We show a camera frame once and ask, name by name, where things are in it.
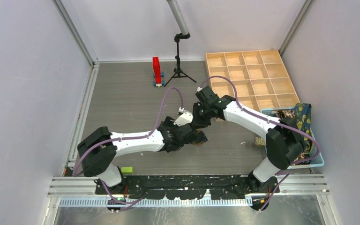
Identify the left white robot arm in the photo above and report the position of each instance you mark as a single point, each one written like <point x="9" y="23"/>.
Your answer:
<point x="100" y="148"/>

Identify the lime green block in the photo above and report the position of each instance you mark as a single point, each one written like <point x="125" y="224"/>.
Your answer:
<point x="127" y="170"/>

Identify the blue orange green tie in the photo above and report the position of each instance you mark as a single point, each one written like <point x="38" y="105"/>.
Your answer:
<point x="200" y="138"/>

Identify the grey pole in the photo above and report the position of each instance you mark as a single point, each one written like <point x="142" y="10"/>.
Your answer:
<point x="176" y="11"/>

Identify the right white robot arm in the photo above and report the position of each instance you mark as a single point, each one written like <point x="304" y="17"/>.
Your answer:
<point x="283" y="141"/>

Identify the green vine pattern tie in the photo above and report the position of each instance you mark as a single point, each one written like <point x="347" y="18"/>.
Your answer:
<point x="260" y="142"/>

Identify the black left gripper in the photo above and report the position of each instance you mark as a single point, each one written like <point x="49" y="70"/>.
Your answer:
<point x="169" y="123"/>

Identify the blue tie yellow leaves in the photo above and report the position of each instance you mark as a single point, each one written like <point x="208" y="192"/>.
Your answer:
<point x="303" y="113"/>

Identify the wooden compartment tray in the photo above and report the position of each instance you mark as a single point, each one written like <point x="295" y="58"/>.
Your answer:
<point x="259" y="78"/>

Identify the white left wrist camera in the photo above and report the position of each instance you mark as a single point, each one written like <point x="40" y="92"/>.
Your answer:
<point x="184" y="117"/>

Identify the red toy block truck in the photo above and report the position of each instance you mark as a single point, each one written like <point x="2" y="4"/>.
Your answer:
<point x="157" y="73"/>

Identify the aluminium front rail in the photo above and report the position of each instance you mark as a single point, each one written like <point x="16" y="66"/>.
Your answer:
<point x="82" y="191"/>

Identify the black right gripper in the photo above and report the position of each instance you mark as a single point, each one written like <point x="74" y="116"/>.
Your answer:
<point x="197" y="121"/>

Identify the black tripod stand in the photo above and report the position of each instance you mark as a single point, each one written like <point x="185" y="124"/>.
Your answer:
<point x="178" y="72"/>

